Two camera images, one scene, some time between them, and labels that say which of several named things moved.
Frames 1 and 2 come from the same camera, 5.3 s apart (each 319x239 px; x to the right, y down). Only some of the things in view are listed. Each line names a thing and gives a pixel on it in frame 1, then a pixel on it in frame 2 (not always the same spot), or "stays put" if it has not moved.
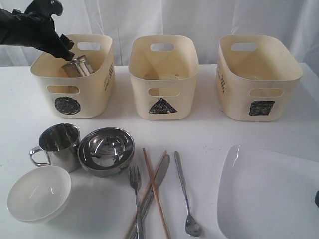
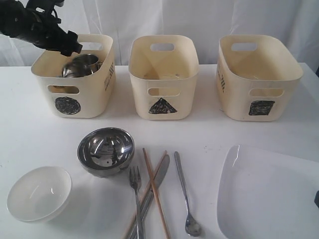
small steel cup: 79,66 → 58,87
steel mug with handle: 61,142 → 81,65
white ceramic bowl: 39,193 stays put
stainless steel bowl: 105,152 stays put
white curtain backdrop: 207,21 stays put
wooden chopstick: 156,192 stays put
